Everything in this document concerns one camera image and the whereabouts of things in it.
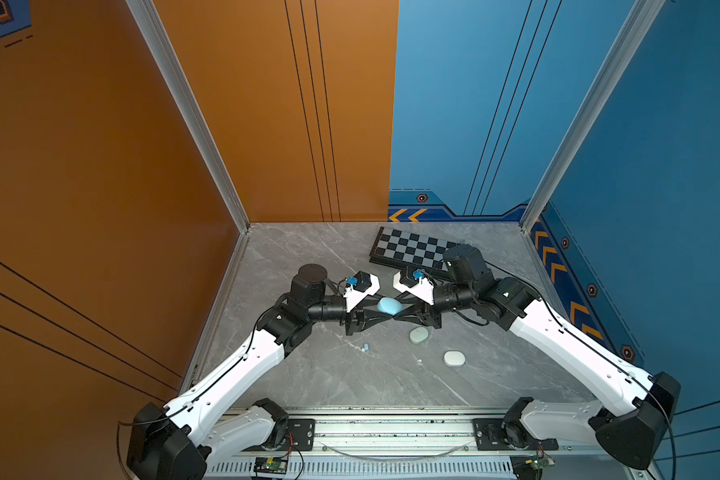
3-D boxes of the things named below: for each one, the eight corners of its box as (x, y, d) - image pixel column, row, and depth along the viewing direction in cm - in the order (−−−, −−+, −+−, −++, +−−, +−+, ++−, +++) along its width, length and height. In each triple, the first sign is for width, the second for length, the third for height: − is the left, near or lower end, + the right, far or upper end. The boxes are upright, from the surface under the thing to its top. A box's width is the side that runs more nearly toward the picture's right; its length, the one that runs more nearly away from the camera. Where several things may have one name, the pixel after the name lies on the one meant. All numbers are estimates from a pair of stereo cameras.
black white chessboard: (370, 263, 111) (370, 256, 107) (382, 232, 121) (382, 225, 118) (450, 282, 105) (453, 275, 102) (456, 248, 115) (458, 241, 112)
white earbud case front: (443, 366, 86) (445, 363, 85) (441, 353, 89) (442, 350, 87) (465, 366, 86) (467, 363, 85) (462, 353, 89) (464, 350, 87)
